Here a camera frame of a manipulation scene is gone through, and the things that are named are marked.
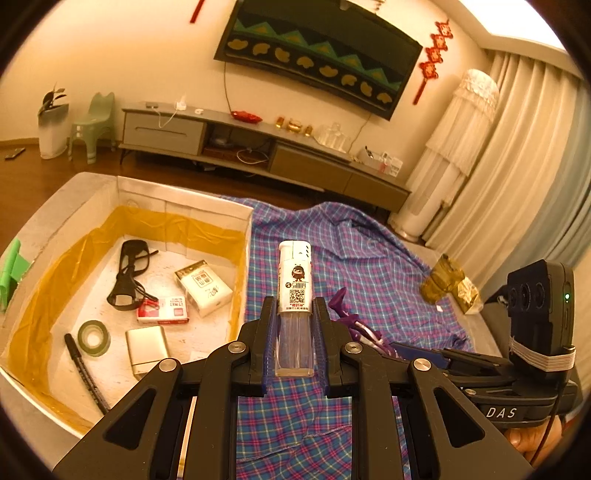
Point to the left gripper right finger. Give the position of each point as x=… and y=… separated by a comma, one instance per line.
x=403, y=414

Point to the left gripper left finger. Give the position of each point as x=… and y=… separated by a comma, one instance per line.
x=179, y=421

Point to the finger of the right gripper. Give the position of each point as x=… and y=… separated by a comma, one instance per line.
x=454, y=361

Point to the clear spray bottle white cap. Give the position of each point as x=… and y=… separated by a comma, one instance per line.
x=294, y=346

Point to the green tape roll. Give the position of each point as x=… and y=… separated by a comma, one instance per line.
x=93, y=338

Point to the black marker pen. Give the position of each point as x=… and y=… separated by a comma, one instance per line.
x=84, y=374

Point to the red white card box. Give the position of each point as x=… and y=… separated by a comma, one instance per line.
x=164, y=311

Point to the black glasses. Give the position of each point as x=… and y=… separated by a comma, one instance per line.
x=128, y=293

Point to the white gold cigarette box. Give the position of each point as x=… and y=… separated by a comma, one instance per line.
x=205, y=289

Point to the person right hand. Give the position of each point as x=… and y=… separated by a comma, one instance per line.
x=528, y=440

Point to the gold foil bag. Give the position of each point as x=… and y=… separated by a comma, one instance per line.
x=468, y=297

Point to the amber glass cup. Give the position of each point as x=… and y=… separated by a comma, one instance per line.
x=444, y=277

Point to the white foam box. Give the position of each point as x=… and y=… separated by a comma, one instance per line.
x=73, y=244

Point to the beige curtain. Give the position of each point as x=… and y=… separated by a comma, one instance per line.
x=528, y=197

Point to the white standing air conditioner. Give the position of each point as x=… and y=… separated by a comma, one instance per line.
x=449, y=155

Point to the green phone stand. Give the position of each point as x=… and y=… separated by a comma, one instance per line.
x=14, y=268

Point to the clear glass set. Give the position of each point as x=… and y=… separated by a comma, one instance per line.
x=332, y=137

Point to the red chinese knot right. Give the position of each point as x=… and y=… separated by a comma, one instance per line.
x=434, y=55

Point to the red chinese knot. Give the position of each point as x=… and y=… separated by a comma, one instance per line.
x=434, y=55
x=196, y=11

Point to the grey tv cabinet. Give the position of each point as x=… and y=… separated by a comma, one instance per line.
x=214, y=138

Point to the red dish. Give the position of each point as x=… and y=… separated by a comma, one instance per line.
x=245, y=117

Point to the green child chair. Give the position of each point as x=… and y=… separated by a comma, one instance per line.
x=96, y=123

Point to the black tracker camera box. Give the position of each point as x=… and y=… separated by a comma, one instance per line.
x=540, y=304

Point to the wall tv with cover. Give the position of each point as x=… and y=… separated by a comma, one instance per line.
x=336, y=46

